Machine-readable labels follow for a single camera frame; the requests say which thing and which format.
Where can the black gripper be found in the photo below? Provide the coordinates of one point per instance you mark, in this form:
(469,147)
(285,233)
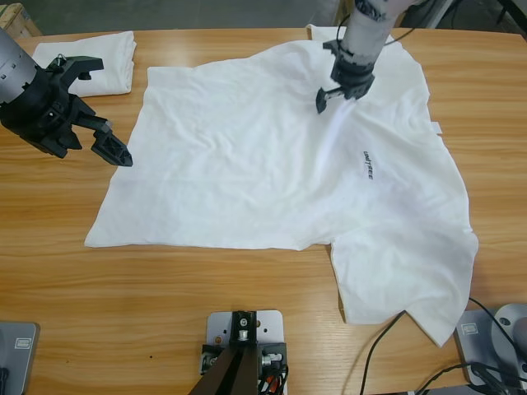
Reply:
(354,78)
(41,111)

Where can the white t-shirt with black logo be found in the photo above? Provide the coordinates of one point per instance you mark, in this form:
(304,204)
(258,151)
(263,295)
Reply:
(247,164)

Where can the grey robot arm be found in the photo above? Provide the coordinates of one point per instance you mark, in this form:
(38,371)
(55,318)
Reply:
(14,66)
(370,29)

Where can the folded plain white t-shirt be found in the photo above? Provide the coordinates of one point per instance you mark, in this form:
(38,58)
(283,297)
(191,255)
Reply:
(115,53)

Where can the wooden crate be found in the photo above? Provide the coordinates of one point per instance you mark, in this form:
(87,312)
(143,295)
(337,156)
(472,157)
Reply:
(16,20)

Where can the black tripod leg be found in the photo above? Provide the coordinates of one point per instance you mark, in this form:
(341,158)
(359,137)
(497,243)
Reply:
(516,23)

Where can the white mounting plate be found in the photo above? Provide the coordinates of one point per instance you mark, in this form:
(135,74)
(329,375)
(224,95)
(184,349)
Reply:
(269,325)

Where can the white metal frame bar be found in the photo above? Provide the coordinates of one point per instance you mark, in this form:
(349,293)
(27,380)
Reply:
(438,15)

